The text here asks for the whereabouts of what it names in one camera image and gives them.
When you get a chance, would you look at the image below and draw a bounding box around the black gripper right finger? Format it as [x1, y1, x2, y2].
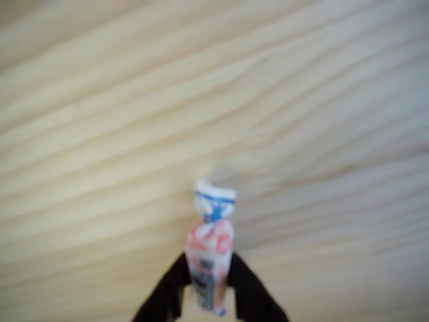
[227, 251, 291, 322]

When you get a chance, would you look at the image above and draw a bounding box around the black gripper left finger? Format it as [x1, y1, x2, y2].
[132, 252, 193, 322]

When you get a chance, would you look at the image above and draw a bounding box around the white red blue candy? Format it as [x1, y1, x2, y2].
[184, 178, 239, 318]

